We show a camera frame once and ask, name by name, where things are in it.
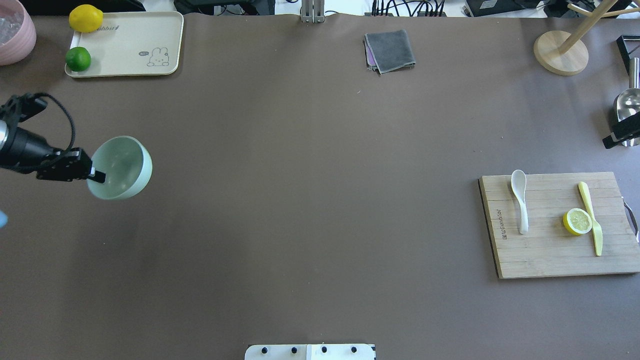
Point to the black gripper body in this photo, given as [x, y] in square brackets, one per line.
[26, 147]

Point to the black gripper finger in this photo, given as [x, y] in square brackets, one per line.
[98, 176]

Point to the mint green bowl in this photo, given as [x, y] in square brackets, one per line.
[127, 166]

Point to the white ceramic spoon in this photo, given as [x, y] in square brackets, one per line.
[518, 184]

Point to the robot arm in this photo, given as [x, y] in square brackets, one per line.
[25, 152]

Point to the pink bowl with ice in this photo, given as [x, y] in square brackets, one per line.
[18, 34]

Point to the green lime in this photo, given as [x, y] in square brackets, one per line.
[78, 59]

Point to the cream rabbit tray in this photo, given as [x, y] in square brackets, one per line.
[132, 44]

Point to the yellow lemon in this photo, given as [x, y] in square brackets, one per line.
[85, 18]

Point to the grey folded cloth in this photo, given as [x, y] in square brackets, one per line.
[386, 52]

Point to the bamboo cutting board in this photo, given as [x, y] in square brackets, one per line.
[548, 249]

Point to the half lemon slice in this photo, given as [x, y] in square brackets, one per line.
[577, 221]

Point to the wooden stand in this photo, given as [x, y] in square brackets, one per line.
[564, 53]

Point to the yellow plastic knife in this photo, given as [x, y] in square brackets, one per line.
[585, 193]

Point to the metal scoop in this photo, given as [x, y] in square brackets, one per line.
[627, 107]

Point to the aluminium frame post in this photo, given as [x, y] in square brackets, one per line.
[312, 11]

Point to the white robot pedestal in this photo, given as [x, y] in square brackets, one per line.
[321, 351]

